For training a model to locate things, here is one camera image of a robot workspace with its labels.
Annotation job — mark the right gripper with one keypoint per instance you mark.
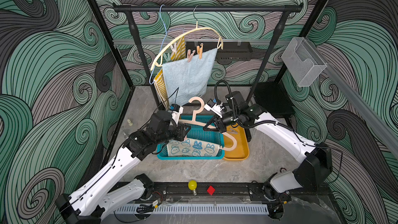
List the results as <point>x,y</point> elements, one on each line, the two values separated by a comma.
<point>219,125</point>

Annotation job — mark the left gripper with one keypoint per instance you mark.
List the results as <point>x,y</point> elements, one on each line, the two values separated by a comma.
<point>179,128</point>

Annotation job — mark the bunny pattern towel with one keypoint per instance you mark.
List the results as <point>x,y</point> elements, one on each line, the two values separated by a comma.
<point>192,148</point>

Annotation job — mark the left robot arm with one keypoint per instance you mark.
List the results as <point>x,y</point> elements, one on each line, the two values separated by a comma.
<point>96,199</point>

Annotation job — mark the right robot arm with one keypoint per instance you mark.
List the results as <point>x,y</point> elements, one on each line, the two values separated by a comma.
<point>315,160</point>

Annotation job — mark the teal perforated plastic basket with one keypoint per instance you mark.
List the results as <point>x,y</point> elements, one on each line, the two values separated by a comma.
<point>197,133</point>

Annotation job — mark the yellow plastic tray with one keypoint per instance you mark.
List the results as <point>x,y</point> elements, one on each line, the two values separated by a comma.
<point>241,152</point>

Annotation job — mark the black case on floor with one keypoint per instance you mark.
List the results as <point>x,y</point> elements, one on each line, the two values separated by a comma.
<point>273,98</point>

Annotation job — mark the light blue towel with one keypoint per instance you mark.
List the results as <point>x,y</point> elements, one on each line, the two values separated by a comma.
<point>185,80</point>

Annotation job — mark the yellow light bulb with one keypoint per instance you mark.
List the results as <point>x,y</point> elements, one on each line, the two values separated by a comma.
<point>192,185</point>

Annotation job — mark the red diamond marker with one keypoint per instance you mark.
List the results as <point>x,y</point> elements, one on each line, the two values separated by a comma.
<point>211,190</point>

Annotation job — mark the orange clothespin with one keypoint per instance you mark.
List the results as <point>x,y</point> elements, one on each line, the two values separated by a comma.
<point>200,50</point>

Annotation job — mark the black clothes rack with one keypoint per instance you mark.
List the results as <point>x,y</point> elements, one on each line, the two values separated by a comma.
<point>285,10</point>

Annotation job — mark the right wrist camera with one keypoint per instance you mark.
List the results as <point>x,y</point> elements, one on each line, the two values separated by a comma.
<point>213,106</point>

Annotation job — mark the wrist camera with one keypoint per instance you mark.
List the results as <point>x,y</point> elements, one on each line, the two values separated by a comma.
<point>176,108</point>
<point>213,106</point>

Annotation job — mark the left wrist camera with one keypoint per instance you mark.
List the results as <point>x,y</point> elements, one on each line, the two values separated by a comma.
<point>176,108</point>

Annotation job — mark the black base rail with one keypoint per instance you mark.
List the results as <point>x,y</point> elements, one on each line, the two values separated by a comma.
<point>253,191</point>

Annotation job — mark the black wall shelf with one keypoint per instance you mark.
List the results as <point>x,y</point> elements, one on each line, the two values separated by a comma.
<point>231,52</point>

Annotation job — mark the white slotted cable duct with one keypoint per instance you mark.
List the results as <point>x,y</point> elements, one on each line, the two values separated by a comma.
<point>248,209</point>

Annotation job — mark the clear acrylic wall box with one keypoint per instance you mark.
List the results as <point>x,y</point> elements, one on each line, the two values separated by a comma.
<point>304,61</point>

